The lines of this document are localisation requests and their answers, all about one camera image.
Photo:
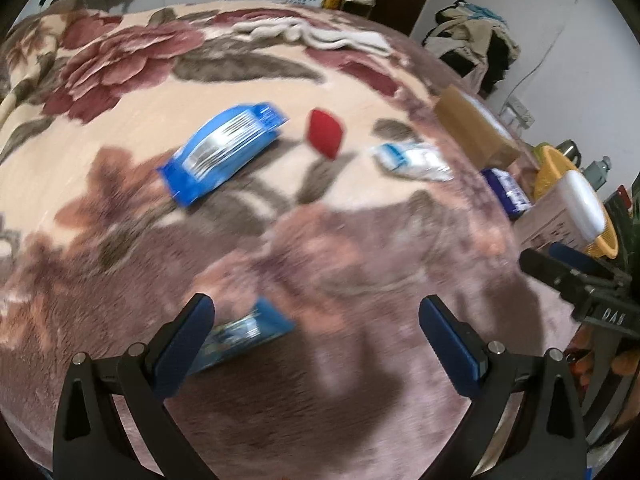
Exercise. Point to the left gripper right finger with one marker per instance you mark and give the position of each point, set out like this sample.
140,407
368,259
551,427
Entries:
547,439

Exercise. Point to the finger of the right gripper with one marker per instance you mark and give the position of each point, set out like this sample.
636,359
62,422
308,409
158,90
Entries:
569,263
537,264

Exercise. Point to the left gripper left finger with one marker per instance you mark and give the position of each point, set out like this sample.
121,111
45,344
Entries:
89,439

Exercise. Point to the white blue gauze packet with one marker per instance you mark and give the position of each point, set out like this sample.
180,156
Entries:
413,160

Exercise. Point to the dark blue snack packet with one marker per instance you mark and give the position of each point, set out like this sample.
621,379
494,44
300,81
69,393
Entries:
264,323

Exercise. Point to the red makeup sponge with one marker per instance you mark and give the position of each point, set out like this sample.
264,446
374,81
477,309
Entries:
324,133

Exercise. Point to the blue wet wipes pack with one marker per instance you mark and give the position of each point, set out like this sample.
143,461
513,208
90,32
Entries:
220,149

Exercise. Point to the white lidded jar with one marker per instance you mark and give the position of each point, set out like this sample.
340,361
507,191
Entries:
543,225

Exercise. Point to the dark blue tissue pack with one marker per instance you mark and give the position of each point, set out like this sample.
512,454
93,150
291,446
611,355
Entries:
512,198

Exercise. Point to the teal thermos flask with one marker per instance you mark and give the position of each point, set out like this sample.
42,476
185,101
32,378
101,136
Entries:
596,173

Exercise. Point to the orange plastic basket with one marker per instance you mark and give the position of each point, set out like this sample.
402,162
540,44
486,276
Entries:
558,178

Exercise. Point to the steel electric kettle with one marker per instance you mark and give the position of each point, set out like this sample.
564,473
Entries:
570,150

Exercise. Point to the brown cardboard box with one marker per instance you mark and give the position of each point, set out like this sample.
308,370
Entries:
486,142

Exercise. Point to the pile of clothes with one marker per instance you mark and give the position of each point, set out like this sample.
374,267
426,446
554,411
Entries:
475,42

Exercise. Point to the floral fleece blanket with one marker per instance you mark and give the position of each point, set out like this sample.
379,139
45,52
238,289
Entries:
287,163

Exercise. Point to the white folded towel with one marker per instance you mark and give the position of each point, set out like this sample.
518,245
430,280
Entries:
300,30

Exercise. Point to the wall power strip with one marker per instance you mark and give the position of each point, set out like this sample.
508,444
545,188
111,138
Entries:
515,112

